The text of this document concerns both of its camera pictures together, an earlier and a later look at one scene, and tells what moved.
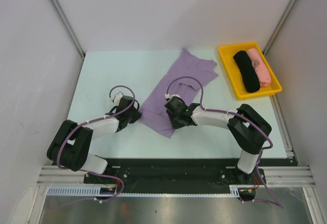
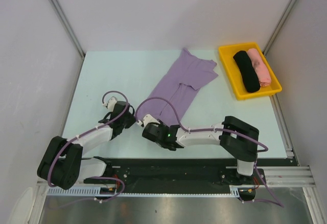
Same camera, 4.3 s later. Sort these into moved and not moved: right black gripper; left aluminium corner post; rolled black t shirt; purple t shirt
Moved: right black gripper
Not moved: left aluminium corner post; purple t shirt; rolled black t shirt
